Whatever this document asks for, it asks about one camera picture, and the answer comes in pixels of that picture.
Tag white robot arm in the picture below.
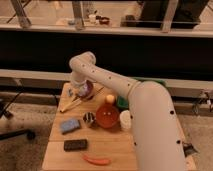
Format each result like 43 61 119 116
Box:
69 52 187 171

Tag green plastic tray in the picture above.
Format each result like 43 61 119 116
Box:
116 77 166 111

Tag black rectangular block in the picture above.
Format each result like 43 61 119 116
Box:
64 139 88 151

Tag wooden tongs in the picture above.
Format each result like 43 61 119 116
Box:
59 88 103 113

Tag wooden table board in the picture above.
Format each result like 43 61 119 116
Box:
42 83 138 171

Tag black office chair base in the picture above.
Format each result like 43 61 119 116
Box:
0 93 36 141

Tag striped dark ball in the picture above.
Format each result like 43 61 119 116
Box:
83 112 96 127

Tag red bowl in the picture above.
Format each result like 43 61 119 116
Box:
96 104 119 129

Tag purple bowl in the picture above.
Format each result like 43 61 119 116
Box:
78 81 93 98

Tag small orange ball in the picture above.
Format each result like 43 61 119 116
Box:
105 94 115 104

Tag orange carrot toy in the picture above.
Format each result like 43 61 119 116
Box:
82 154 111 166

